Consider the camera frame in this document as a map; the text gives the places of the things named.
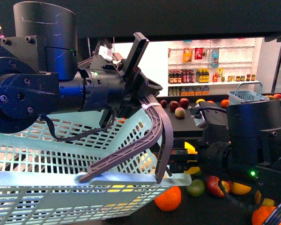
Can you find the large orange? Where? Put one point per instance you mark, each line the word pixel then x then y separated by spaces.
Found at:
pixel 169 200
pixel 261 214

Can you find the small blue basket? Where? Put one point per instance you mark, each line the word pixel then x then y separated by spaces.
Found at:
pixel 246 96

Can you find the dark red apple back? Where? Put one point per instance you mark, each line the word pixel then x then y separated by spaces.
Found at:
pixel 184 102

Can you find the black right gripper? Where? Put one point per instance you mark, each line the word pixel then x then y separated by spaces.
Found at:
pixel 213 149

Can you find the large orange front right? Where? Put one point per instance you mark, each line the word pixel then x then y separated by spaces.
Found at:
pixel 261 214

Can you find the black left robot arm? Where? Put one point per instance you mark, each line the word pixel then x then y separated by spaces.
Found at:
pixel 40 73

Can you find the yellow orange fruit centre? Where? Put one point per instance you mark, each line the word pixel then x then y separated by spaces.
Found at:
pixel 239 189

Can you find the large light blue basket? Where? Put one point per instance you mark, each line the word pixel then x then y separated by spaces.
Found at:
pixel 39 176

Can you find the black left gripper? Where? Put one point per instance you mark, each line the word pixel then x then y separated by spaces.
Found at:
pixel 121 86

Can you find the large orange left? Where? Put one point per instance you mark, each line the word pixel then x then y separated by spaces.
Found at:
pixel 169 200

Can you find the white zip tie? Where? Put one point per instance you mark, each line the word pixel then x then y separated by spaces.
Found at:
pixel 146 106

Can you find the brown kiwi front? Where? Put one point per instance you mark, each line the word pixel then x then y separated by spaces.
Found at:
pixel 264 201

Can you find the orange back tray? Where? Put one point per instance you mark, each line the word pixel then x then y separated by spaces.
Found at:
pixel 224 103

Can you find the pink peach back tray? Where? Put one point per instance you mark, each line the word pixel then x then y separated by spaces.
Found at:
pixel 180 112

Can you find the green avocado lower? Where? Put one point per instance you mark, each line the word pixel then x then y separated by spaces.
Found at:
pixel 196 188

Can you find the white wall shelf with goods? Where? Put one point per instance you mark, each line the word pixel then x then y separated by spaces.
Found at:
pixel 212 66

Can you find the yellow lemon back tray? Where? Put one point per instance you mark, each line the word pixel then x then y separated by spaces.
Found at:
pixel 200 100

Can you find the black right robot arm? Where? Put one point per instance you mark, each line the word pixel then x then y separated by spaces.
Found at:
pixel 240 143

